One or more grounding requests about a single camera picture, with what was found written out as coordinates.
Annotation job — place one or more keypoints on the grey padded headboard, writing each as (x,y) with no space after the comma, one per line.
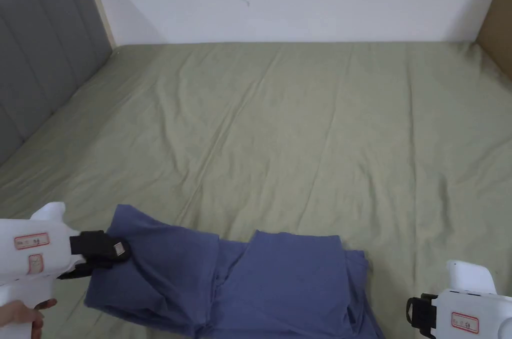
(44,43)

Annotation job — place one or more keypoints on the person's left hand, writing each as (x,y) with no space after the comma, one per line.
(18,315)

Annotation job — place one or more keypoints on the dark blue shirt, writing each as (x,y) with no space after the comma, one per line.
(240,287)

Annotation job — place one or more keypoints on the brown wooden board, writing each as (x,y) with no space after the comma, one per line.
(498,23)

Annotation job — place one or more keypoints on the bed with pale green sheet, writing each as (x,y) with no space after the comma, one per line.
(280,115)

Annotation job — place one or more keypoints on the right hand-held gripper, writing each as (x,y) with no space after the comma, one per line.
(472,307)

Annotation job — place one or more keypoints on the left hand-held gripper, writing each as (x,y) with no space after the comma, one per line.
(28,259)

